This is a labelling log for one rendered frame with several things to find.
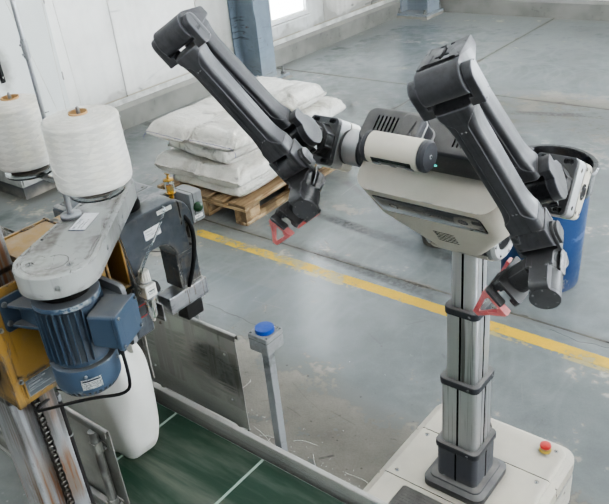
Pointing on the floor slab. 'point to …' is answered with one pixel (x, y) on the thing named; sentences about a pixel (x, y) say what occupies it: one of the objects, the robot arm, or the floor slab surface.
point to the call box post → (275, 400)
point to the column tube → (27, 446)
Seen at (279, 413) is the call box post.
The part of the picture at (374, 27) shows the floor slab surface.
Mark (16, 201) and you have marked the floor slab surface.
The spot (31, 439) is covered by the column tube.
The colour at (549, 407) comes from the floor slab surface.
